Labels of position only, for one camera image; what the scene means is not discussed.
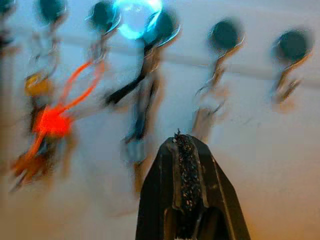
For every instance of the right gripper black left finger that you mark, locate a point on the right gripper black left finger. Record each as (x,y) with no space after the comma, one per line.
(155,200)

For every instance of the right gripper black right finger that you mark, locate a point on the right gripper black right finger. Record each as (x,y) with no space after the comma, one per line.
(225,200)

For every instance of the round magnet metal hook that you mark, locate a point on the round magnet metal hook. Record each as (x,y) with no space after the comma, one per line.
(225,33)
(103,13)
(293,45)
(5,5)
(53,8)
(163,26)

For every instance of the dark key bunch with fob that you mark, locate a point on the dark key bunch with fob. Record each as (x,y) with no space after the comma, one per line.
(37,85)

